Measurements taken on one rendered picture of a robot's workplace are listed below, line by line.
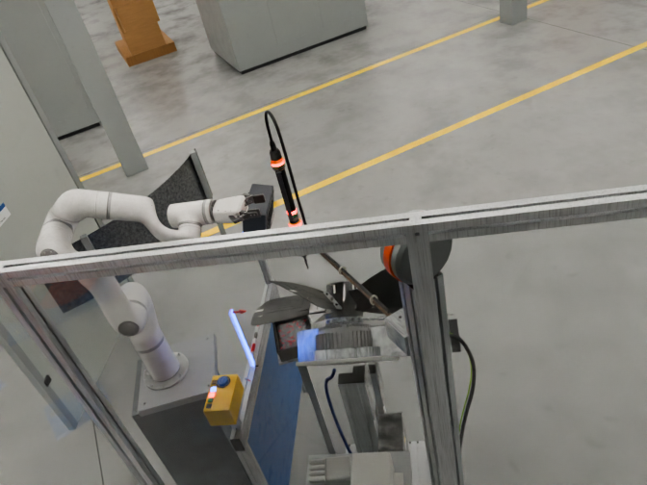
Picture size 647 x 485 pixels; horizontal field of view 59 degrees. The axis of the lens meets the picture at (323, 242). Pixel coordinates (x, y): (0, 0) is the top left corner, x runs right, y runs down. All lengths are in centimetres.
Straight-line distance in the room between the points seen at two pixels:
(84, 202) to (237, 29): 621
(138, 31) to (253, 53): 241
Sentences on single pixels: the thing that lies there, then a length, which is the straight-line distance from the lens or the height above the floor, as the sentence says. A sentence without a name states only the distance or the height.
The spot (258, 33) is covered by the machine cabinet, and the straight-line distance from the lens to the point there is 811.
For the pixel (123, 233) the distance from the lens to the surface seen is 376.
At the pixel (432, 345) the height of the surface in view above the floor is 172.
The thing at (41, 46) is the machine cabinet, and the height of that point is 110.
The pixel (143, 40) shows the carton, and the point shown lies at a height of 30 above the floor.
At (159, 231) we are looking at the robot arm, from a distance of 195.
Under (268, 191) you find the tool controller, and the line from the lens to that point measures 284.
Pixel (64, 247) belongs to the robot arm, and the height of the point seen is 171.
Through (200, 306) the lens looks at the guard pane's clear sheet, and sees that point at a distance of 124.
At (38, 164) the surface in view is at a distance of 386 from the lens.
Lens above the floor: 267
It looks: 37 degrees down
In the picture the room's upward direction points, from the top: 14 degrees counter-clockwise
